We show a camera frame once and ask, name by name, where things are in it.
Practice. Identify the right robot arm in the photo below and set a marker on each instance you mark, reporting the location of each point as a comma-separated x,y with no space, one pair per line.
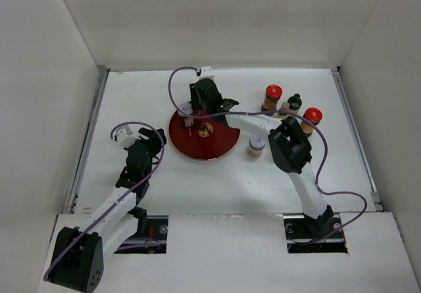
289,147

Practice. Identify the white lid pink jar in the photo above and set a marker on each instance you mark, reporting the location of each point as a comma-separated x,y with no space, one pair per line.
256,146

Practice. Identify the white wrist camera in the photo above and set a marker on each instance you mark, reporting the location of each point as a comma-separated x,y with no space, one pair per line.
124,137
205,72

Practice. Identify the small black cap spice bottle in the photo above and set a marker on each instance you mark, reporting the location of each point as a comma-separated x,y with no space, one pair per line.
197,112

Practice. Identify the beige cap yellow bottle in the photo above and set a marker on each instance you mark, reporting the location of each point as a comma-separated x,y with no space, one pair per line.
284,111

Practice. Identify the black cap dark bottle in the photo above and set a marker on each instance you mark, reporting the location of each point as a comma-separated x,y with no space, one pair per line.
295,103

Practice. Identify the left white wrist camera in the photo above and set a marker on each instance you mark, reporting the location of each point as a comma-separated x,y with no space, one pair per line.
124,137

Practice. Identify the red lid sauce jar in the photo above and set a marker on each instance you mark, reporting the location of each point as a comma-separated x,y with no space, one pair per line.
272,95
313,115

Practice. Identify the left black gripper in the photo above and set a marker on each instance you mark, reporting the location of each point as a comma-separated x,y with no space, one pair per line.
154,139

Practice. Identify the red round tray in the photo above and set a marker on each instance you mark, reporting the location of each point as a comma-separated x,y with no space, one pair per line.
205,140

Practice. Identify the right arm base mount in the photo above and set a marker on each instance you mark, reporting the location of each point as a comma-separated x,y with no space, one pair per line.
322,235

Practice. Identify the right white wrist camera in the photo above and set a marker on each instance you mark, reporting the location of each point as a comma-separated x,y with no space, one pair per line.
205,72

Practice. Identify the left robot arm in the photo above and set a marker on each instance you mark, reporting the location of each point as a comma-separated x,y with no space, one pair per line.
79,253

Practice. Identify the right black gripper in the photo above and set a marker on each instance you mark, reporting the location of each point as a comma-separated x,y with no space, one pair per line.
194,96

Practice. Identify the red lid sauce jar right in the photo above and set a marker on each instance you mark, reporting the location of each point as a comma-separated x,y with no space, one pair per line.
313,115

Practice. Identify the red lid sauce jar back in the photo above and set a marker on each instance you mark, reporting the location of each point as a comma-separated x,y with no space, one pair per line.
272,95

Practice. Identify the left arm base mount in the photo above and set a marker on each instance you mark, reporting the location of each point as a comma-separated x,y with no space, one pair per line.
150,237

